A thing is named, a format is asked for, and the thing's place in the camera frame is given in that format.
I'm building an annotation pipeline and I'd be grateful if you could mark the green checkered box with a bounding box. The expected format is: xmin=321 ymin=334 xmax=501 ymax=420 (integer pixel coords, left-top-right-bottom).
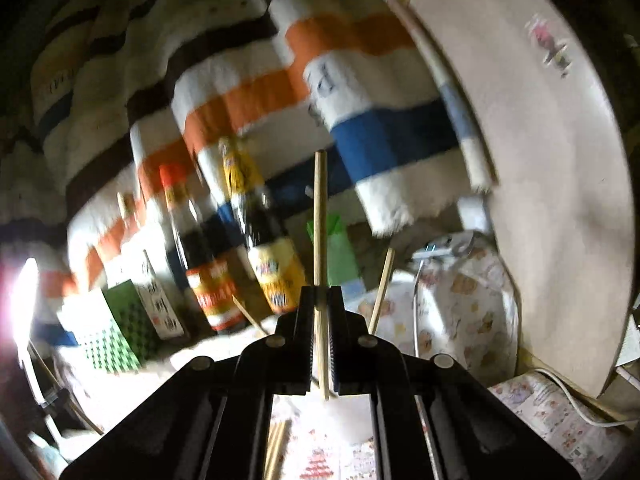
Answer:
xmin=57 ymin=280 xmax=161 ymax=373

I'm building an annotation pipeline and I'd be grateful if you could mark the green drink carton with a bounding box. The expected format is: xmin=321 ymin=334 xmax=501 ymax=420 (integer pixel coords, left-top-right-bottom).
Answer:
xmin=306 ymin=212 xmax=361 ymax=288

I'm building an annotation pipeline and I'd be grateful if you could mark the bright LED light bar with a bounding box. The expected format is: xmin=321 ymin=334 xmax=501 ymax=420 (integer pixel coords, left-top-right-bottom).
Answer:
xmin=0 ymin=257 xmax=41 ymax=386

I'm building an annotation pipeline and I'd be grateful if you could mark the single bamboo chopstick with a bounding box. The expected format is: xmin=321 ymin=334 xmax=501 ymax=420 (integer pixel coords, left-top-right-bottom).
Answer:
xmin=367 ymin=247 xmax=396 ymax=336
xmin=314 ymin=150 xmax=331 ymax=401
xmin=231 ymin=295 xmax=269 ymax=337

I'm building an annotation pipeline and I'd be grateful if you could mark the pile of bamboo chopsticks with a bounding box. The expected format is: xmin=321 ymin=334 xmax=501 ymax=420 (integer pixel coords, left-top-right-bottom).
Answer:
xmin=262 ymin=419 xmax=293 ymax=480

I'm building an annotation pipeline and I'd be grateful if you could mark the white power strip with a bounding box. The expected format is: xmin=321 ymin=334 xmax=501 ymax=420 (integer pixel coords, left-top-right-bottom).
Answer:
xmin=412 ymin=232 xmax=473 ymax=261

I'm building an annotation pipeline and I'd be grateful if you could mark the bear printed cloth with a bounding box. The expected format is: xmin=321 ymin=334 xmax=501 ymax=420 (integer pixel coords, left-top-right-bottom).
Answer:
xmin=50 ymin=235 xmax=626 ymax=480

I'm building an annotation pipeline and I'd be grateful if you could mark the clear cooking wine bottle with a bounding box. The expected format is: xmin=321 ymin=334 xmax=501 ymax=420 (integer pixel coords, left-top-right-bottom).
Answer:
xmin=117 ymin=192 xmax=186 ymax=341

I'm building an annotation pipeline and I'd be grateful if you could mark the colourful sticker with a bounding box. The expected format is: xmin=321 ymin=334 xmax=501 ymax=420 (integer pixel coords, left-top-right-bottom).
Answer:
xmin=530 ymin=15 xmax=573 ymax=78

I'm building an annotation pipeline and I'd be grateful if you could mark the striped white orange blue blanket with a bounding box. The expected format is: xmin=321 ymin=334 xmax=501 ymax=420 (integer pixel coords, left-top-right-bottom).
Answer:
xmin=0 ymin=0 xmax=501 ymax=351

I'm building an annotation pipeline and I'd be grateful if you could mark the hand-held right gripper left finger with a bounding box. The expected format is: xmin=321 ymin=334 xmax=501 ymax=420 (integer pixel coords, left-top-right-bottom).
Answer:
xmin=60 ymin=285 xmax=317 ymax=480

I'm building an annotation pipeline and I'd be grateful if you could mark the dark vinegar bottle red cap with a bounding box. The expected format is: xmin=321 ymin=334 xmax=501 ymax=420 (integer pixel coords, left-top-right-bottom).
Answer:
xmin=160 ymin=162 xmax=248 ymax=333

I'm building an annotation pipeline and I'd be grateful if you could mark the round beige board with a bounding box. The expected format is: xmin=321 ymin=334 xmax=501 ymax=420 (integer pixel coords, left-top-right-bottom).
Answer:
xmin=400 ymin=0 xmax=631 ymax=396

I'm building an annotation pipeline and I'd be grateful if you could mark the dark sauce bottle yellow label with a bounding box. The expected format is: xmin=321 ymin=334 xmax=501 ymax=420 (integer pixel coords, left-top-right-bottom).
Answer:
xmin=218 ymin=137 xmax=307 ymax=313

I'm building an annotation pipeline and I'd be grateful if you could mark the white cable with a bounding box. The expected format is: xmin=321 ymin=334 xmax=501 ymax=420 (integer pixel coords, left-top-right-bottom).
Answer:
xmin=412 ymin=260 xmax=626 ymax=428

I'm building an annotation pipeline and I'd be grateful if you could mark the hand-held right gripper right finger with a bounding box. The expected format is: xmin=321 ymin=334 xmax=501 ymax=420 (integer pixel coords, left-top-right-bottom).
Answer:
xmin=329 ymin=285 xmax=581 ymax=480

